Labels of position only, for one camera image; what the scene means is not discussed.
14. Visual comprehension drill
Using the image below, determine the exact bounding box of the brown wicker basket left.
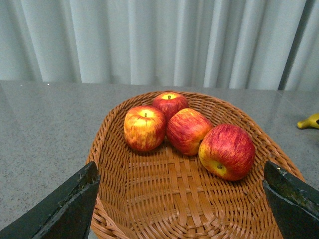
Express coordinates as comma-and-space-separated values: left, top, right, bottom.
86, 90, 306, 239

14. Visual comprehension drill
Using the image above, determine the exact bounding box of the red apple left in basket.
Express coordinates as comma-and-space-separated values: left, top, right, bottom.
124, 106, 166, 152

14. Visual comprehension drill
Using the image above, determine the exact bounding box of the red apple in basket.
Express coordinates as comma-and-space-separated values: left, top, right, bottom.
152, 92, 189, 122
166, 108, 213, 156
124, 106, 166, 152

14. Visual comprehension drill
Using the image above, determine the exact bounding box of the red yellow apple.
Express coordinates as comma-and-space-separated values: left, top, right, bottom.
198, 123, 255, 181

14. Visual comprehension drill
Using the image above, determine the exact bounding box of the red apple rear in basket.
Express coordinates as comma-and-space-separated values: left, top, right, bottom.
152, 92, 189, 122

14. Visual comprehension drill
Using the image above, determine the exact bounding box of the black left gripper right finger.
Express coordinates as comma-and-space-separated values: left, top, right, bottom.
263, 161, 319, 239

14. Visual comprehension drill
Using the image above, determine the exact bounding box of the red apple front in basket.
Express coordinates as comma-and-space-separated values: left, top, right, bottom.
166, 108, 213, 156

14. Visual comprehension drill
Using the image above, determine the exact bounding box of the grey pleated curtain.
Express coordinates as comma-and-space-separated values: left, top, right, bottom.
0, 0, 319, 91

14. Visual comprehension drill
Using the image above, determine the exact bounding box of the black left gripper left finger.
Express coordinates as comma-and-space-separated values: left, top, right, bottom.
0, 162, 100, 239

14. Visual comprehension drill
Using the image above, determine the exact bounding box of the yellow banana front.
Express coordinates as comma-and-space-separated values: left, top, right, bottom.
297, 113, 319, 129

